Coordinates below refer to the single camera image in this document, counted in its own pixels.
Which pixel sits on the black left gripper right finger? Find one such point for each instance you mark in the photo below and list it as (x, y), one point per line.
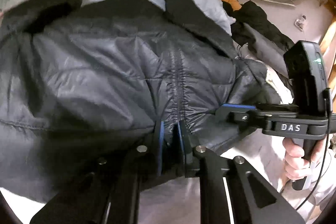
(231, 190)

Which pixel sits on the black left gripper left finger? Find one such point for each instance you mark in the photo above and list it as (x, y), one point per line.
(110, 193)

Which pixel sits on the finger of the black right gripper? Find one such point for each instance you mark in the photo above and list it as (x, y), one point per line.
(233, 112)

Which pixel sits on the black puffer jacket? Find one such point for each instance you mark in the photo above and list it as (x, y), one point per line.
(80, 81)

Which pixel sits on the right hand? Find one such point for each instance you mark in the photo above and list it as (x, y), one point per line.
(296, 167)

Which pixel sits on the cream fleece garment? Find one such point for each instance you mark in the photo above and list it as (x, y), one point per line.
(275, 82)

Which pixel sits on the white pink bed sheet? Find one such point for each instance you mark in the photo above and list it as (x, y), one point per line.
(177, 201)

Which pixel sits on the grey jacket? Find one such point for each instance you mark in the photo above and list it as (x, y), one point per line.
(263, 49)

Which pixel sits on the black fuzzy garment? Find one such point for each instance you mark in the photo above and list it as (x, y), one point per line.
(255, 17)

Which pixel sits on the black tracker camera box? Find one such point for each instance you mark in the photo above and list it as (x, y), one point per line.
(306, 71)

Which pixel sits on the white wall socket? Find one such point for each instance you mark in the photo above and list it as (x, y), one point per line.
(301, 22)

